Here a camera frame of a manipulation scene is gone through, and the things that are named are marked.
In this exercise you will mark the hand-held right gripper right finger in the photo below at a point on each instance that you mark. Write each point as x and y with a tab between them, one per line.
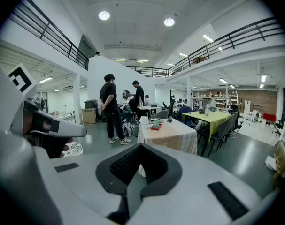
191	196

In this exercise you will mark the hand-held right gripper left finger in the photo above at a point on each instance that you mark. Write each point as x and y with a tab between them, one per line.
86	184

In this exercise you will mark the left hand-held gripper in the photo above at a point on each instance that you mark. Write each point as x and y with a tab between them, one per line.
6	102

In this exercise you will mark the red rectangular card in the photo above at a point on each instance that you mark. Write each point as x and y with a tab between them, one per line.
156	128

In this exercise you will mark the green small object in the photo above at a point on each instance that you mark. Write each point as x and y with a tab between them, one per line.
156	123

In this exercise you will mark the person's left hand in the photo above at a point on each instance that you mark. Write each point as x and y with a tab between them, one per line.
53	146

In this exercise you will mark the cardboard box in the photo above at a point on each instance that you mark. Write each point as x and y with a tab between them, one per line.
89	116

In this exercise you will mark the black box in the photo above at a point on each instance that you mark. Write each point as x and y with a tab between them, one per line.
90	104

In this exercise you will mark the grey backpack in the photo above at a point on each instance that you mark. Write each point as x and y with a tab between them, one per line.
128	129

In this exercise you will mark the table with checked tablecloth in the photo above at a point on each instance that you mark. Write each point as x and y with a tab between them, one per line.
170	135

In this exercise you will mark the grey chair with blue seat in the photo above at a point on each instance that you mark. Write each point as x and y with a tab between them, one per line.
221	130

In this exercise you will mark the white folded paper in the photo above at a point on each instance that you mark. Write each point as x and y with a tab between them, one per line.
144	120

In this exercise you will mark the yellow-green table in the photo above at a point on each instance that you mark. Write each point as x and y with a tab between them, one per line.
210	121

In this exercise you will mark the white desk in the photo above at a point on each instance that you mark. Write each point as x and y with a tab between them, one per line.
149	108

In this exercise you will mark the dark ceiling air conditioner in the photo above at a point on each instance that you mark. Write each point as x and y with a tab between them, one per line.
86	47

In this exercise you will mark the white paper sheet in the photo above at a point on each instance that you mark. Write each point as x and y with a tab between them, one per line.
271	163

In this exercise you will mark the patterned box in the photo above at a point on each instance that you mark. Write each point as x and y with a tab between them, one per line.
204	108

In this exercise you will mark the black balcony railing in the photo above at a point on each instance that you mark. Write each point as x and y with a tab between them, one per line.
62	41
226	41

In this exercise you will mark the black office chair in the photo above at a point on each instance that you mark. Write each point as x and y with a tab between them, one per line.
237	118
279	124

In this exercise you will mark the clear plastic bottle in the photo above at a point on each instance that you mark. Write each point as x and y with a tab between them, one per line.
213	105

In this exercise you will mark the wooden shelving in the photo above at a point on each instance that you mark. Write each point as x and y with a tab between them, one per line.
217	101

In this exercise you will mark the round ceiling light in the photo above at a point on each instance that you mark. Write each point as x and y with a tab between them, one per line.
169	22
104	15

